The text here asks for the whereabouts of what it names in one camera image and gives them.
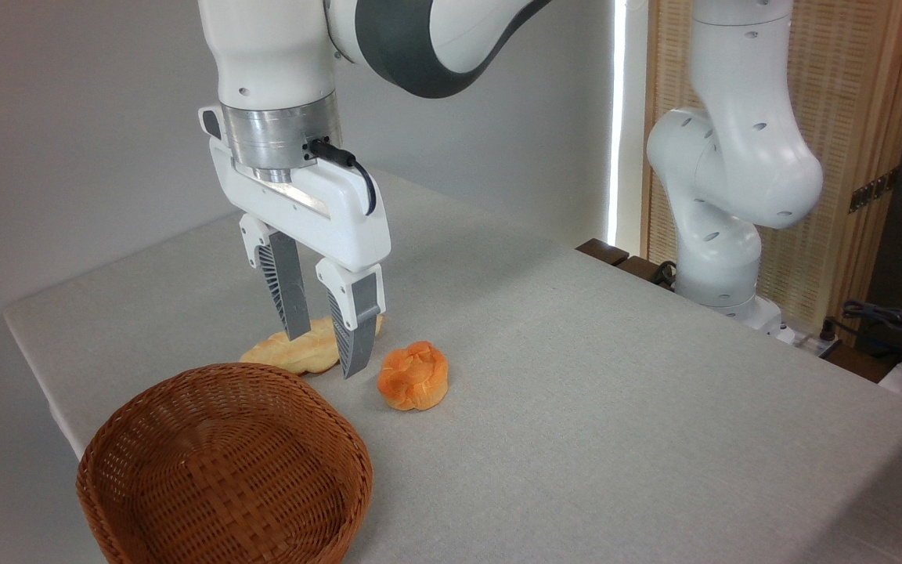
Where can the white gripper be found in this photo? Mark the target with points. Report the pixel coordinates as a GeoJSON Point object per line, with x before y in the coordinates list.
{"type": "Point", "coordinates": [333, 219]}

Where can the round orange bread roll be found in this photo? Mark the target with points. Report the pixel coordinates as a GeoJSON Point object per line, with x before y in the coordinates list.
{"type": "Point", "coordinates": [413, 377]}

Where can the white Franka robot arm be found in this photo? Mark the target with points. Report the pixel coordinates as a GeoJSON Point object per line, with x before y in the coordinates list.
{"type": "Point", "coordinates": [733, 157]}

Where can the long pale bread loaf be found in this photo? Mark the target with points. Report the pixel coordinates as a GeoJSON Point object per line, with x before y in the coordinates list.
{"type": "Point", "coordinates": [298, 354]}

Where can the brown wicker basket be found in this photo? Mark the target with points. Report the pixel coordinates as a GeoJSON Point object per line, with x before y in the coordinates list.
{"type": "Point", "coordinates": [224, 470]}

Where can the dark brown wooden block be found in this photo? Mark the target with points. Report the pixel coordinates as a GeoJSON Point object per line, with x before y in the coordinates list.
{"type": "Point", "coordinates": [604, 251]}
{"type": "Point", "coordinates": [643, 270]}

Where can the white power strip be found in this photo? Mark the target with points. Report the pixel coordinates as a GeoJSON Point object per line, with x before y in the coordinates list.
{"type": "Point", "coordinates": [807, 341]}

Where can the black screen hinge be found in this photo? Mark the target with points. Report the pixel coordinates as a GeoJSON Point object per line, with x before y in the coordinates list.
{"type": "Point", "coordinates": [874, 189]}

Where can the wooden rattan folding screen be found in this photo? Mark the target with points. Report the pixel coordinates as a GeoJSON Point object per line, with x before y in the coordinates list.
{"type": "Point", "coordinates": [850, 78]}

